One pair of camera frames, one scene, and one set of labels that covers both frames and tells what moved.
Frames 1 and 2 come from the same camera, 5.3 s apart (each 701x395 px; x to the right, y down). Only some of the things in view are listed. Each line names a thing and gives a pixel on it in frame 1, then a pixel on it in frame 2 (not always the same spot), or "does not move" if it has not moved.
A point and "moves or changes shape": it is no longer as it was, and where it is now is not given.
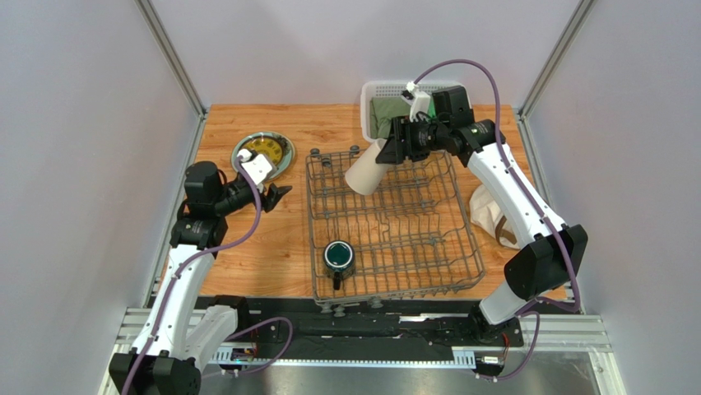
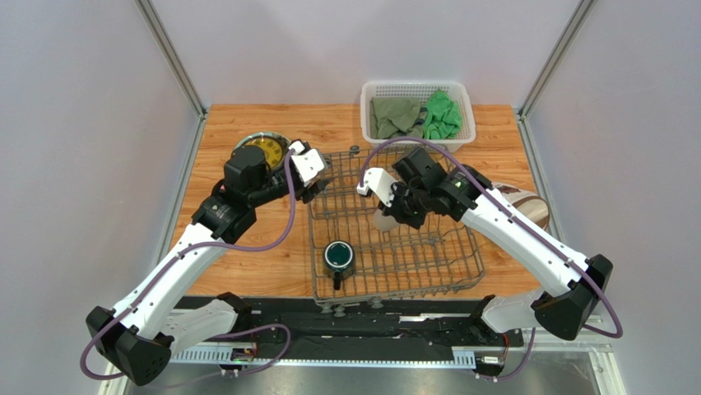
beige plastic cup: (366, 174) moves or changes shape
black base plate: (301, 328) does not move
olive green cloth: (382, 109) does not move
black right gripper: (401, 141) to (403, 203)
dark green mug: (339, 257) does not move
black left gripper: (273, 196) to (305, 194)
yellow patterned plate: (267, 146) does not move
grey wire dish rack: (415, 233) does not move
